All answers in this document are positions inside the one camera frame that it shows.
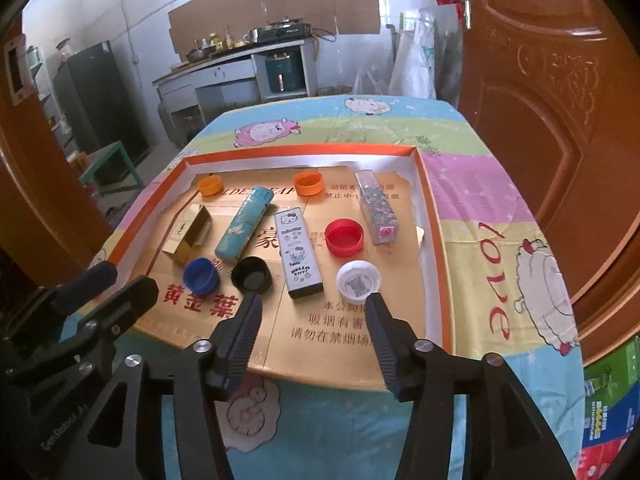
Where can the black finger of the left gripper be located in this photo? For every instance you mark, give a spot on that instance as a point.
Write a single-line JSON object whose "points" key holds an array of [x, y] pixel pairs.
{"points": [[70, 297], [114, 316]]}

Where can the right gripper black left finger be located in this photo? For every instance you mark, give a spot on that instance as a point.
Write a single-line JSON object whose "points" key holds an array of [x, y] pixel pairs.
{"points": [[233, 342]]}

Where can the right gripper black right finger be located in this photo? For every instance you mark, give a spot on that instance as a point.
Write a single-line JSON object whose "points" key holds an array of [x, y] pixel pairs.
{"points": [[393, 342]]}

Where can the blue bottle cap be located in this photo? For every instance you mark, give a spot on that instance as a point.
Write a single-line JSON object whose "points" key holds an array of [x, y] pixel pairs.
{"points": [[200, 276]]}

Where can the black bottle cap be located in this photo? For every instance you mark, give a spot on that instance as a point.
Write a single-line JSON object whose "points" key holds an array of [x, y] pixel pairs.
{"points": [[251, 274]]}

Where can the white bottle cap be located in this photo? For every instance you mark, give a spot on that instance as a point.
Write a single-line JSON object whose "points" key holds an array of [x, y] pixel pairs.
{"points": [[357, 280]]}

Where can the teal floral lighter case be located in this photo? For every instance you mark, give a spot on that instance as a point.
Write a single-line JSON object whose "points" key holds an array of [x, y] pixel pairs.
{"points": [[243, 225]]}

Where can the white hello kitty lighter case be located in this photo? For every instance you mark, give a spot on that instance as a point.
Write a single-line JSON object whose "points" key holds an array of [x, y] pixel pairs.
{"points": [[301, 270]]}

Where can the red bottle cap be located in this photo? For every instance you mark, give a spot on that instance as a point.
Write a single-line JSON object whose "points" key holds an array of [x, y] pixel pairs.
{"points": [[344, 237]]}

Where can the orange bottle cap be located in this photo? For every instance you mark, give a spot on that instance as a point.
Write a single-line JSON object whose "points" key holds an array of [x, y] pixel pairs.
{"points": [[308, 183], [210, 186]]}

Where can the clear glitter lighter case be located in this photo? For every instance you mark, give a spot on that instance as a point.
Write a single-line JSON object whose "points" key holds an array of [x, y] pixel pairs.
{"points": [[382, 223]]}

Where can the green stool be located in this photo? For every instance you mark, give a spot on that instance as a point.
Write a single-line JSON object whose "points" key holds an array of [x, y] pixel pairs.
{"points": [[103, 160]]}

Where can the cartoon sheep patterned tablecloth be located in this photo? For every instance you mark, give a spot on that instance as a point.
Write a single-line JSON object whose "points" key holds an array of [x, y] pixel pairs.
{"points": [[470, 268]]}

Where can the orange rimmed cardboard tray box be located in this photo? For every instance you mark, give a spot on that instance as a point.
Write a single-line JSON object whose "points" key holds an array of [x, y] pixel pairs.
{"points": [[319, 339]]}

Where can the dark grey refrigerator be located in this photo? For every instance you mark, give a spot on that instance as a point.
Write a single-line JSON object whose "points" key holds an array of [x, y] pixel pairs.
{"points": [[95, 103]]}

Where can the white kitchen counter cabinet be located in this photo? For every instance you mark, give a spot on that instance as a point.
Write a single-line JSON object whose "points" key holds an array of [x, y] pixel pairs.
{"points": [[193, 97]]}

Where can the colourful cardboard carton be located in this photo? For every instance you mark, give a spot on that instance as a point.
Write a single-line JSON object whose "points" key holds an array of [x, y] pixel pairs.
{"points": [[611, 408]]}

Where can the dark green air fryer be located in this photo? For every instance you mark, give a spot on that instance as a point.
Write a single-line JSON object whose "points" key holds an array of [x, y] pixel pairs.
{"points": [[285, 71]]}

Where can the white plastic bags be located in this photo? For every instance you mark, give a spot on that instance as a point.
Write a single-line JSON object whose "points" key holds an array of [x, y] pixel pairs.
{"points": [[426, 58]]}

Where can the black gas stove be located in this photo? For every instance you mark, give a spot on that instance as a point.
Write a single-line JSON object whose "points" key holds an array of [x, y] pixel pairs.
{"points": [[286, 30]]}

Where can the brown wooden door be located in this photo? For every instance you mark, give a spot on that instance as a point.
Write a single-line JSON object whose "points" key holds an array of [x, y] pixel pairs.
{"points": [[552, 88]]}

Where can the cardboard wall sheet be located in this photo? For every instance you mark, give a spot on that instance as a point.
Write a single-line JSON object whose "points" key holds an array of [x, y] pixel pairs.
{"points": [[197, 19]]}

